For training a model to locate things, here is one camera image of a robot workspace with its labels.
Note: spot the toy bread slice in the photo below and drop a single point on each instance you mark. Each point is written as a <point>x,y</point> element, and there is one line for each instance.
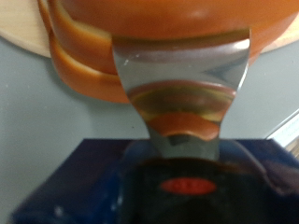
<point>81,53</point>
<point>187,15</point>
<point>87,87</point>

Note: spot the silver toaster oven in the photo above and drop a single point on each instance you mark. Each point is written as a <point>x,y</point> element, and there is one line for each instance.
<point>46,124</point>

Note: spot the metal spatula with blue grip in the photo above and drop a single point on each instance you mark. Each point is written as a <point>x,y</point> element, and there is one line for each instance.
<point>180,68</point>

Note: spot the round wooden serving board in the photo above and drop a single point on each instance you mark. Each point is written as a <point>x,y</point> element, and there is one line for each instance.
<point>18,31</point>

